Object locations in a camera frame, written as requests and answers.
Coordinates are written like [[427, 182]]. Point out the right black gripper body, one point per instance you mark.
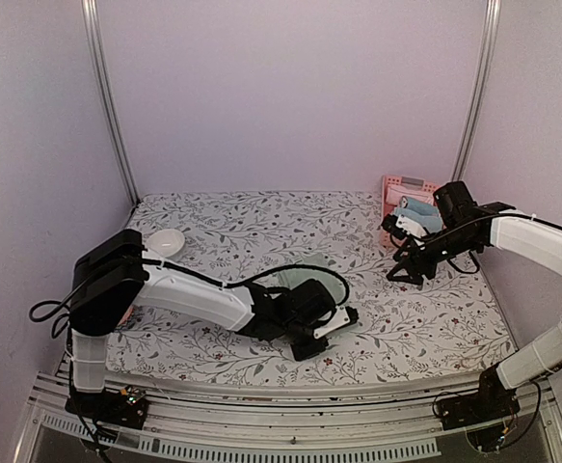
[[456, 244]]

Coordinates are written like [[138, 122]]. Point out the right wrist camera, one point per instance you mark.
[[401, 227]]

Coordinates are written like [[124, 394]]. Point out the light blue towel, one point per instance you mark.
[[431, 223]]

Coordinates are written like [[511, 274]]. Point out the right aluminium frame post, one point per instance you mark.
[[479, 88]]

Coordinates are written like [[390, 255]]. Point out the left aluminium frame post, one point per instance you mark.
[[108, 106]]

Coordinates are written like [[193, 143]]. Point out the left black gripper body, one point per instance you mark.
[[295, 334]]

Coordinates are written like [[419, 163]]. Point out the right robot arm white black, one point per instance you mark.
[[525, 273]]

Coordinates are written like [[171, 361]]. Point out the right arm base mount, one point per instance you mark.
[[488, 403]]

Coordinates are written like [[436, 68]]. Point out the pink rolled towel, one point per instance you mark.
[[396, 192]]

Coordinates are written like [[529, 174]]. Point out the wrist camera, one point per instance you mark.
[[343, 317], [401, 227]]

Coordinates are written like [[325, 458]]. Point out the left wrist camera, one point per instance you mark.
[[343, 317]]

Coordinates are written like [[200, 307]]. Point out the white bowl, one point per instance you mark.
[[166, 243]]

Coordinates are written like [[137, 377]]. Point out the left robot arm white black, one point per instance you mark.
[[123, 273]]

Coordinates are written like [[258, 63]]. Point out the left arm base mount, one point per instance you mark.
[[126, 407]]

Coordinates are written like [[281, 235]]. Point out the pink plastic basket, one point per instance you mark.
[[414, 183]]

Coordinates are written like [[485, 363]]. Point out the aluminium frame post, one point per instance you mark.
[[479, 88], [108, 106]]

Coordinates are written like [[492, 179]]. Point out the front aluminium rail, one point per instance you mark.
[[198, 422]]

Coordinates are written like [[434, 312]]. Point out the green towel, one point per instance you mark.
[[318, 292]]

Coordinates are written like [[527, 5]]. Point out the blue patterned rolled towel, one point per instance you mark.
[[418, 206]]

